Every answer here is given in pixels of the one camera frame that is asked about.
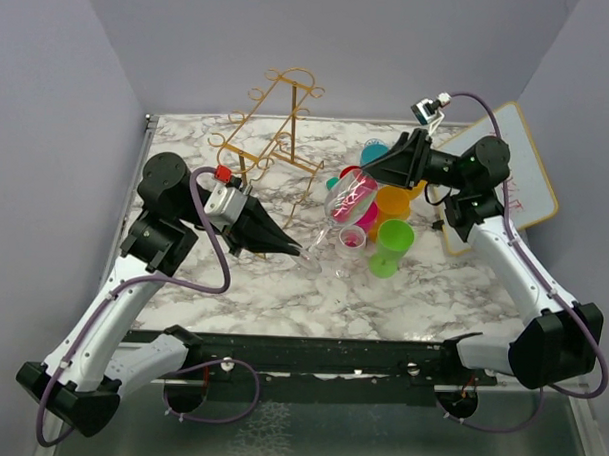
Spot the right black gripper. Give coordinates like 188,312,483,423
354,127,472,194

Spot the orange wine glass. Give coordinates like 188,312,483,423
408,180,428,201
368,186,411,242

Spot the red wine glass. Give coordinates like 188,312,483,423
338,166,361,179

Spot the clear wine glass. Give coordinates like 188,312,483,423
292,170,363,274
335,225,367,279

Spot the pink wine glass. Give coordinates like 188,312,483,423
354,173,379,232

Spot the green wine glass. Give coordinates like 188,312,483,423
368,219,415,279

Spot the gold wire glass rack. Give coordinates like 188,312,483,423
207,67,325,228

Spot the blue wine glass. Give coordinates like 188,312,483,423
360,142,389,167

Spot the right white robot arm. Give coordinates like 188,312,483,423
362,129,604,389

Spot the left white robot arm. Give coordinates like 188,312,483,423
16,152,302,447

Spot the blue white round jar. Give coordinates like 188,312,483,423
364,138,385,146

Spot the green grey eraser block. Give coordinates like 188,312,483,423
326,177,339,190

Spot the yellow framed whiteboard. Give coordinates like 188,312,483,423
433,101,559,255

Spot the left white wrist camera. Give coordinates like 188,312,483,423
204,165,248,232

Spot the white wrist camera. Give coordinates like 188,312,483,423
204,165,248,232
411,93,451,137

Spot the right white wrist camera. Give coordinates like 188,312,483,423
411,93,451,137

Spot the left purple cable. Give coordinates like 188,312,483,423
35,160,269,455

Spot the purple cable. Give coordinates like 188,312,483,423
436,91,609,438
35,160,269,455

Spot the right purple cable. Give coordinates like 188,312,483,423
436,91,609,438

